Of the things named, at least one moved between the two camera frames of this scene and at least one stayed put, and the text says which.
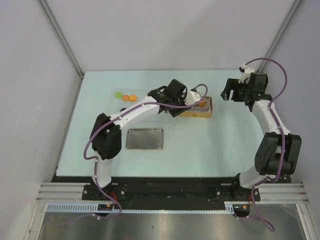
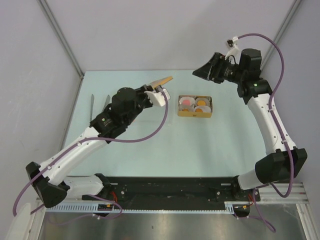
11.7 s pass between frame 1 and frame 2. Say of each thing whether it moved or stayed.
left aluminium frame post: stayed
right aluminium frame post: stayed
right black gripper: moved
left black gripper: moved
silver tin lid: moved
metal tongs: moved
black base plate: stayed
